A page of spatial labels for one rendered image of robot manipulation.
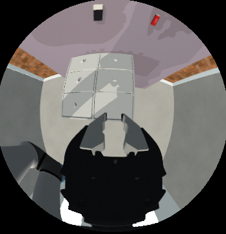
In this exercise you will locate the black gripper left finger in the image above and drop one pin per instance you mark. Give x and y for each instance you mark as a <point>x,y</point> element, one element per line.
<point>86,142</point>

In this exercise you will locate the red aa battery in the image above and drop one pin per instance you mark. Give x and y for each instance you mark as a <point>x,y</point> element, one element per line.
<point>155,19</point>

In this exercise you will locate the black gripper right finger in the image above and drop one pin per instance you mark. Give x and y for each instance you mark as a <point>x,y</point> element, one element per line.
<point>141,143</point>

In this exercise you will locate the white drawer with knob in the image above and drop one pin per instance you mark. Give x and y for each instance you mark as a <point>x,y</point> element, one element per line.
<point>78,105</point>
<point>114,105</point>

